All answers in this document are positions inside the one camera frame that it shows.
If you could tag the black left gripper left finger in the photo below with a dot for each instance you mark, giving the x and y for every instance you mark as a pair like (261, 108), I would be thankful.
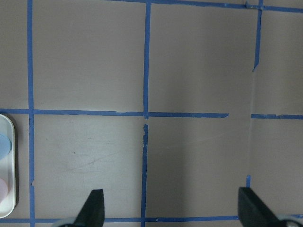
(92, 213)

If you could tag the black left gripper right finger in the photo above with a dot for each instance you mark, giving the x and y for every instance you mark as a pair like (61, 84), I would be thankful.
(253, 212)

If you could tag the pink plastic cup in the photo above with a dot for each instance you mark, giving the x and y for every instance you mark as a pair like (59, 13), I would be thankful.
(4, 189)

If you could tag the beige cup tray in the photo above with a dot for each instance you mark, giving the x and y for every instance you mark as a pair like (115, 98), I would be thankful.
(8, 170)

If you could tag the light blue cup rear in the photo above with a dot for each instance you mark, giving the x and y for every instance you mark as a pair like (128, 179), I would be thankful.
(5, 146)

